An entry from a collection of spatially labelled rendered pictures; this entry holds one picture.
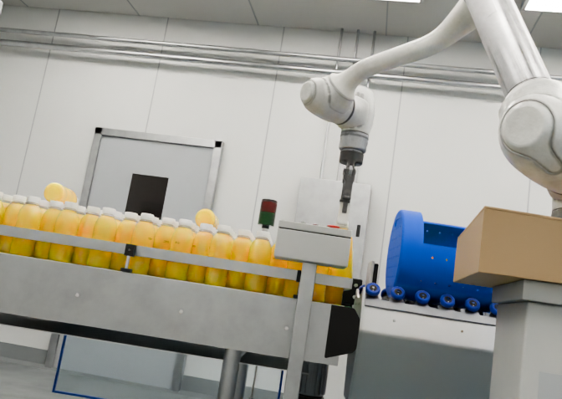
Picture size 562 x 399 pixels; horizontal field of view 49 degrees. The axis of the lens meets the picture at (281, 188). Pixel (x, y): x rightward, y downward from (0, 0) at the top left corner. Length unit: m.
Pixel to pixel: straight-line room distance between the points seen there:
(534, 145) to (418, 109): 4.40
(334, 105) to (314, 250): 0.45
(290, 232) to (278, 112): 4.07
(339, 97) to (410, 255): 0.51
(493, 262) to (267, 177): 4.37
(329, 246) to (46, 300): 0.82
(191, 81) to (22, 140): 1.74
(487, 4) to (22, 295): 1.45
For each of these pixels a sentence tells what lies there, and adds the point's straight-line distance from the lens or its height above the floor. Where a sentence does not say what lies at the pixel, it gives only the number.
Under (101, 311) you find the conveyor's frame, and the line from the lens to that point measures 1.85.
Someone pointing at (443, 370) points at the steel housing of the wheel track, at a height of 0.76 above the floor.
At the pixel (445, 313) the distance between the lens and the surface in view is 1.94.
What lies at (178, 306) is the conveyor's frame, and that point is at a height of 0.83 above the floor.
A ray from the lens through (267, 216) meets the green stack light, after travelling 2.35.
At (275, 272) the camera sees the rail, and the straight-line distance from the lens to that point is 1.79.
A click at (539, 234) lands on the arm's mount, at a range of 1.31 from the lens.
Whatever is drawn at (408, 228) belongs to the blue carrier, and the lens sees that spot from 1.92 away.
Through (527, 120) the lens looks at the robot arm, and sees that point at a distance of 1.29.
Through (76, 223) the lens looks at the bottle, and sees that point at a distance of 1.95.
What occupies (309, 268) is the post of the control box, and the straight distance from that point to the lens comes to 1.69.
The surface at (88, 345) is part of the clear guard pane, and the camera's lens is 2.39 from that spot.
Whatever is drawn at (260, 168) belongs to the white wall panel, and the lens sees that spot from 5.57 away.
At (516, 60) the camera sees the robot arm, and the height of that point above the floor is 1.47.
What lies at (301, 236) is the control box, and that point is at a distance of 1.67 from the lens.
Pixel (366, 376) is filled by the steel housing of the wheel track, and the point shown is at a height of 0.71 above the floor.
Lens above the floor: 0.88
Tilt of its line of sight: 10 degrees up
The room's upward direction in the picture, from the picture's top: 9 degrees clockwise
